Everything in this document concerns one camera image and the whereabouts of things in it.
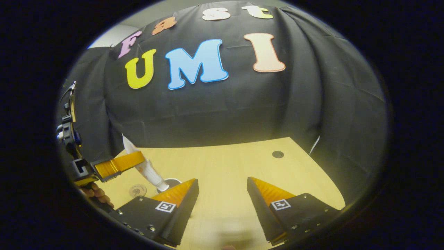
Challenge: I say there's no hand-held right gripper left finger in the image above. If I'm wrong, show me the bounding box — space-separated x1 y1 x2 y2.
109 178 200 248

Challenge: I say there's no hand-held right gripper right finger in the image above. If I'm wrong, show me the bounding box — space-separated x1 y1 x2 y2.
247 176 341 246

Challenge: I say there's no white toothpaste tube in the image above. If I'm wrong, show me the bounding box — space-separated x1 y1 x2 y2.
122 135 170 192

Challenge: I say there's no round cork coaster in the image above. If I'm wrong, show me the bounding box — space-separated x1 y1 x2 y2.
129 184 147 198

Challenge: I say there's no white cup with wooden handle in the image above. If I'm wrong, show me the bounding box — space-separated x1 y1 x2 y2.
157 178 182 194

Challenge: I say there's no light wooden desktop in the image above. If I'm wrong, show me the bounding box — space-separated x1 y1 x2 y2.
94 137 346 250

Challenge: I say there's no black backdrop cloth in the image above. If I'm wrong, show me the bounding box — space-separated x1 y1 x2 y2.
57 0 388 205

